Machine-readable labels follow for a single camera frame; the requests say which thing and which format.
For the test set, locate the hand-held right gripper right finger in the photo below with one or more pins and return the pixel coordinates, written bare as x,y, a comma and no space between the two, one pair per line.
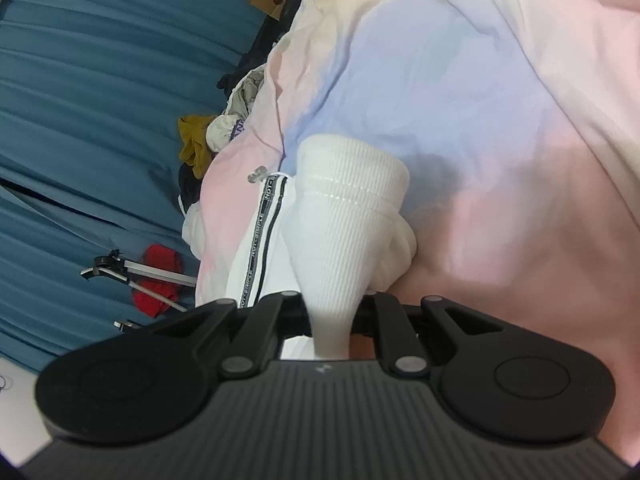
390,320

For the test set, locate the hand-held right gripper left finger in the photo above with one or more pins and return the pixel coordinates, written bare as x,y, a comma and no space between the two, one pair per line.
280,310

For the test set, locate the white pants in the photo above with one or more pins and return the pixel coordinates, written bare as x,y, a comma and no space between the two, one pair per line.
340,240

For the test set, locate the white puffy garment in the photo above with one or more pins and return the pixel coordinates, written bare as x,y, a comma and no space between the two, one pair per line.
192,232

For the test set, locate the red cloth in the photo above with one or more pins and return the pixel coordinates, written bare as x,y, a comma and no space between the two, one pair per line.
160,260

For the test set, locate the garment steamer stand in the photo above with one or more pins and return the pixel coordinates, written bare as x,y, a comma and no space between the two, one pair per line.
150,272

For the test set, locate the black cloth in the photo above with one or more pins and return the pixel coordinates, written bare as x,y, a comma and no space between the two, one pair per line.
186,185
265,42

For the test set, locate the mustard yellow cloth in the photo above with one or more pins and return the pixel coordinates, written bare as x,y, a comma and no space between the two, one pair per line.
196,145

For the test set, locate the grey white garment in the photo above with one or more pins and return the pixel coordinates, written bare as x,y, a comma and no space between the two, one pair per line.
245,95

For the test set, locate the blue curtain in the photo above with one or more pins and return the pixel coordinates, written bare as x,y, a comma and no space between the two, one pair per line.
100,60
60,270

